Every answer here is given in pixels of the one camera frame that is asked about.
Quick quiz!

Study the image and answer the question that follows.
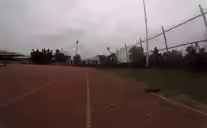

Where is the light pole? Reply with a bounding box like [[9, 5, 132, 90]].
[[74, 40, 80, 64]]

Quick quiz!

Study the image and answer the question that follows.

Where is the tall pale pole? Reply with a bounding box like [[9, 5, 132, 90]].
[[142, 0, 150, 68]]

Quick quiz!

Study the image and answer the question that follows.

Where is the dark flat object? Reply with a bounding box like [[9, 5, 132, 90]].
[[143, 87, 161, 94]]

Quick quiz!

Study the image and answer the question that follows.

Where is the red running track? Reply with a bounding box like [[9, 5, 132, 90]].
[[0, 63, 207, 128]]

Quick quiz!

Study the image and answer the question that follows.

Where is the row of dark trees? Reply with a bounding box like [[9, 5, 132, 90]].
[[29, 45, 149, 66]]

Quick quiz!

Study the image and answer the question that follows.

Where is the green grass field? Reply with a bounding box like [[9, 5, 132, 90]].
[[100, 66, 207, 116]]

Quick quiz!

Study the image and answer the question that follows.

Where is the dark hedge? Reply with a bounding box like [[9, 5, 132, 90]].
[[147, 45, 207, 70]]

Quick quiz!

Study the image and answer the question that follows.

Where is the low building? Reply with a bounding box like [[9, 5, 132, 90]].
[[0, 50, 31, 65]]

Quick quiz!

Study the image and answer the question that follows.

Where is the tall fence with posts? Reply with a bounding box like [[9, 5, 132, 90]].
[[117, 3, 207, 68]]

